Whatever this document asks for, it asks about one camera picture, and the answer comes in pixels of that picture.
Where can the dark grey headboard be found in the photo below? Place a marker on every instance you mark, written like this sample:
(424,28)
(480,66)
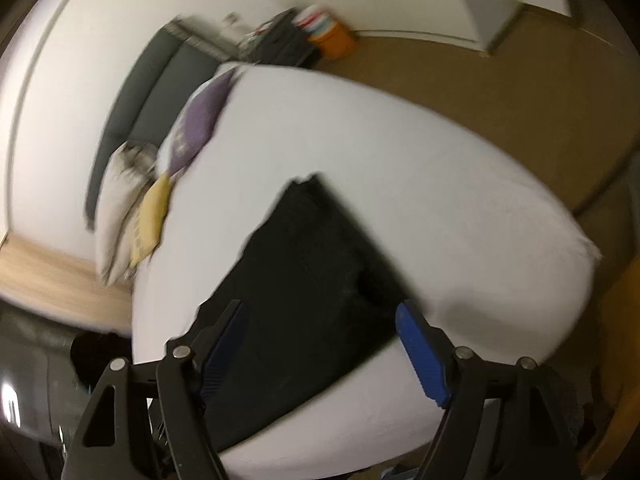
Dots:
(170,68)

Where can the white bed mattress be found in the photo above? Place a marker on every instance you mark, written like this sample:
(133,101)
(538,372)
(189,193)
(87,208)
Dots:
(490,254)

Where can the purple pillow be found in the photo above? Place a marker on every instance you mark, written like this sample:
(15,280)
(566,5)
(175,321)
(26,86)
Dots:
(195,124)

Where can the white grey pillow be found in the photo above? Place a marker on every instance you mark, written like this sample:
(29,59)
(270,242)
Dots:
(128,175)

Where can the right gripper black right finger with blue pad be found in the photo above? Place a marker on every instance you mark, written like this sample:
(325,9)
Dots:
(500,421)

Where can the black denim pants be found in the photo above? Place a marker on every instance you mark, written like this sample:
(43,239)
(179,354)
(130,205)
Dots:
(319,300)

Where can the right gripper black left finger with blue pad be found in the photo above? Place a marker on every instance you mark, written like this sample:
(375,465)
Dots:
(147,419)

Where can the yellow pillow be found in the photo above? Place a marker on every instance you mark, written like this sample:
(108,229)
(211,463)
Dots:
(149,219)

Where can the cluttered bedside table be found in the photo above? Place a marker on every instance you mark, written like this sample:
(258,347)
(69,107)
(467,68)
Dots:
(277,42)

